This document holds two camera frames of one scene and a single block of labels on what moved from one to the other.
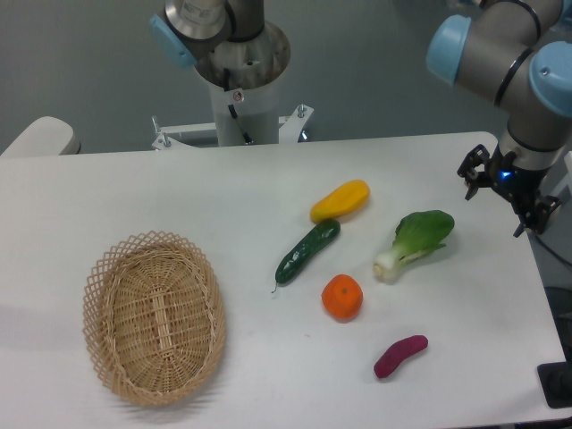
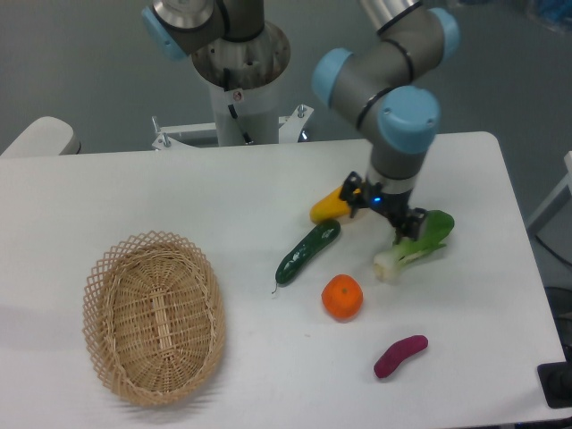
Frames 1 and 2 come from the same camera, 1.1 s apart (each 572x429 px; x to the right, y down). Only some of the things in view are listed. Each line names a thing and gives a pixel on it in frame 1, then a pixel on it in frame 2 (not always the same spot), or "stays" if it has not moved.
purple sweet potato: x=397 y=352 stays
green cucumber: x=323 y=234 stays
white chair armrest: x=45 y=137 stays
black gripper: x=520 y=185 -> x=395 y=206
